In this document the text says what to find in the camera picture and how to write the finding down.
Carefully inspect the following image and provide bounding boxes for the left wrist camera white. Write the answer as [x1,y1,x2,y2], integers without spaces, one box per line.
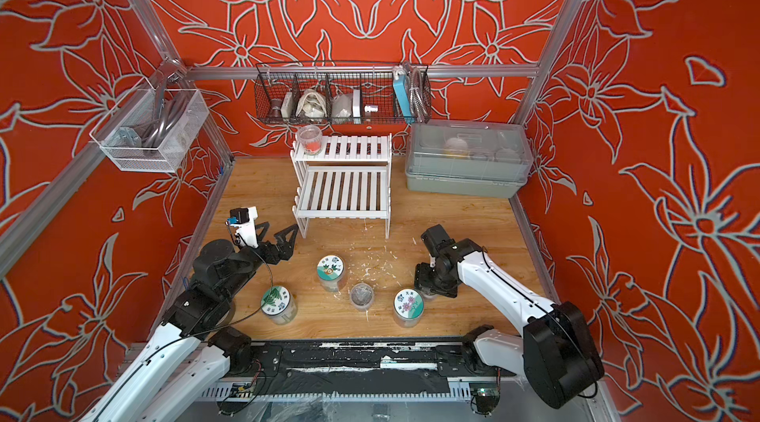
[226,206,258,248]

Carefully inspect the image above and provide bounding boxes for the black wire wall basket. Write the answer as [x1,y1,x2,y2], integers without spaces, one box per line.
[255,62,433,125]

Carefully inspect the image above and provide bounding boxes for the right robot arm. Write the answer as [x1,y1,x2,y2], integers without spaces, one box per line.
[414,225,605,409]

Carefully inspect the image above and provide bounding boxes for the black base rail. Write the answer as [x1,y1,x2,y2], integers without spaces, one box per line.
[200,338,518,378]

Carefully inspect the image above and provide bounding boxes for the small clear cup red seeds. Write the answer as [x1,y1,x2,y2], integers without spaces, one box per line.
[296,124,323,156]

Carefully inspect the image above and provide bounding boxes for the seed jar tree lid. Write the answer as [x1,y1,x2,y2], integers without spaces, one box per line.
[261,285,298,325]

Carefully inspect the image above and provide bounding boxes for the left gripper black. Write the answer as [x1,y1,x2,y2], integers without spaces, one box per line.
[218,218,298,301]

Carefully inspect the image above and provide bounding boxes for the blue box in basket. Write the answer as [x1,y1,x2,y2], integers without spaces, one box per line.
[392,66,414,123]

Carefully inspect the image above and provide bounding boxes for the clear plastic wall bin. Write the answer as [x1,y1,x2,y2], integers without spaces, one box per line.
[90,80,209,174]

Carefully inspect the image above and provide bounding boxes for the grey lidded storage box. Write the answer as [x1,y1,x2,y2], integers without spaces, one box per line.
[405,119,534,200]

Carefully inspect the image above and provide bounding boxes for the seed jar flower lid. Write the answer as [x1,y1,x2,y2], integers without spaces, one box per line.
[393,289,425,328]

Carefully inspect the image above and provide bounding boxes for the white slatted wooden shelf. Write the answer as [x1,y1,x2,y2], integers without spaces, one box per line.
[290,135,393,237]

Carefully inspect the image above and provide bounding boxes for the small clear cup centre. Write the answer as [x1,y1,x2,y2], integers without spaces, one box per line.
[350,283,375,311]

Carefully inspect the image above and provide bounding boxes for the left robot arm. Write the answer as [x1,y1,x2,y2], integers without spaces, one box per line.
[82,223,299,421]

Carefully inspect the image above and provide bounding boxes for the seed jar strawberry lid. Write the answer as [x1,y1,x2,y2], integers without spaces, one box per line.
[317,255,346,293]

